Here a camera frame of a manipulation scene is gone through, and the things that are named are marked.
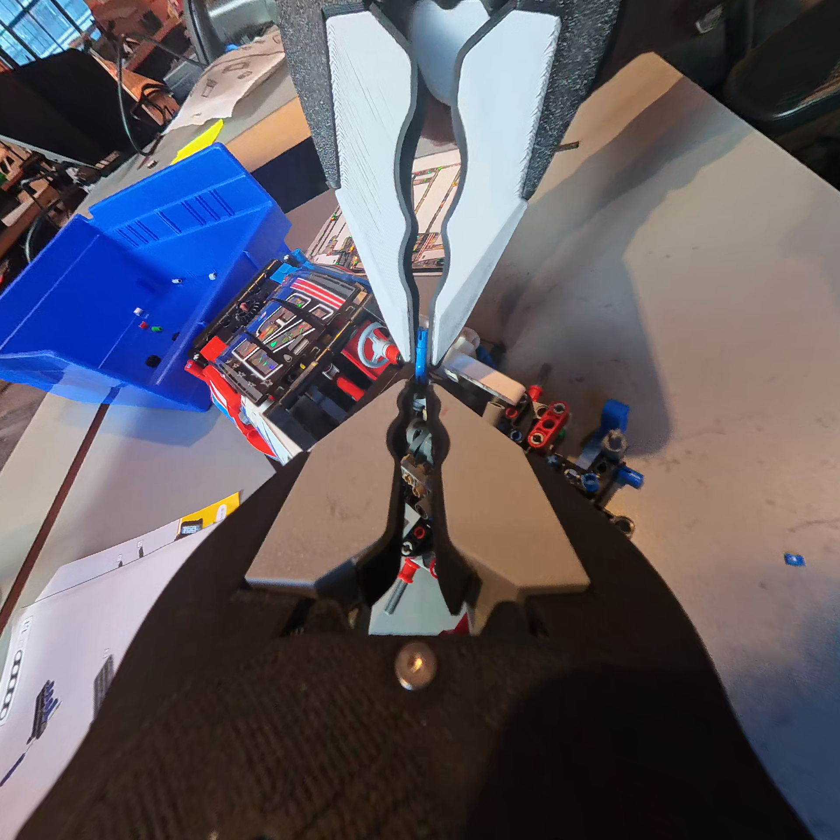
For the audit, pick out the grey office chair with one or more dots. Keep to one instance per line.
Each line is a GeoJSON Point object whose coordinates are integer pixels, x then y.
{"type": "Point", "coordinates": [229, 26]}

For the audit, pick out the holographic sticker sheet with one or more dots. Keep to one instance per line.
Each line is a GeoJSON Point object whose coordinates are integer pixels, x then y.
{"type": "Point", "coordinates": [430, 190]}

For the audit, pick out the toy brick race car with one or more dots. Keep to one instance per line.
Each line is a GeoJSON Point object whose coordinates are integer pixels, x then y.
{"type": "Point", "coordinates": [295, 341]}

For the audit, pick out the paper sheet with drawings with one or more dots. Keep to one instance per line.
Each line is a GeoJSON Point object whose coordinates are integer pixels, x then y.
{"type": "Point", "coordinates": [223, 85]}

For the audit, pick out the yellow paper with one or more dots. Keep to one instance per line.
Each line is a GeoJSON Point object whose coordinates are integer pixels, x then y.
{"type": "Point", "coordinates": [197, 141]}

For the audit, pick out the blue plastic bin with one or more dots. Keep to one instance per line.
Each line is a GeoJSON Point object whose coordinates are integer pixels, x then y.
{"type": "Point", "coordinates": [98, 295]}

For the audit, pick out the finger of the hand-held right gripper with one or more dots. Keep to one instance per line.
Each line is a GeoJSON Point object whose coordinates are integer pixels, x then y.
{"type": "Point", "coordinates": [367, 164]}
{"type": "Point", "coordinates": [499, 131]}

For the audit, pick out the large paned window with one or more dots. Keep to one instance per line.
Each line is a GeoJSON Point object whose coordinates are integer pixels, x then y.
{"type": "Point", "coordinates": [39, 26]}

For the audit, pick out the blue toy brick pin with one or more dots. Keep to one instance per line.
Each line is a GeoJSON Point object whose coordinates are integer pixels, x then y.
{"type": "Point", "coordinates": [421, 354]}

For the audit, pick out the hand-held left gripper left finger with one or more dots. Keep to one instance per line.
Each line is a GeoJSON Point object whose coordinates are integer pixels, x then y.
{"type": "Point", "coordinates": [321, 518]}

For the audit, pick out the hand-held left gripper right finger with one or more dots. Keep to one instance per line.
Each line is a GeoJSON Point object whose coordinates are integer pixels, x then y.
{"type": "Point", "coordinates": [512, 518]}

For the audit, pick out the black monitor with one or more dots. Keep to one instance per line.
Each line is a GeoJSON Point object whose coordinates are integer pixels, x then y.
{"type": "Point", "coordinates": [65, 105]}

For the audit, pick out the grey desk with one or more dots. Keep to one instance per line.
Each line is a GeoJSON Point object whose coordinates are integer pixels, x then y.
{"type": "Point", "coordinates": [722, 394]}
{"type": "Point", "coordinates": [39, 459]}

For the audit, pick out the open instruction booklet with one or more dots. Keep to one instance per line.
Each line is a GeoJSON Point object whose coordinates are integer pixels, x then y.
{"type": "Point", "coordinates": [65, 623]}

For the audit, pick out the tan desk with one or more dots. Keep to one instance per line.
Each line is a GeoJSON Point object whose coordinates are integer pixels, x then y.
{"type": "Point", "coordinates": [269, 131]}

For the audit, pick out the loose small brick pieces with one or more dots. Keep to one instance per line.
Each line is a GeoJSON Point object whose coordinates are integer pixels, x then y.
{"type": "Point", "coordinates": [141, 323]}

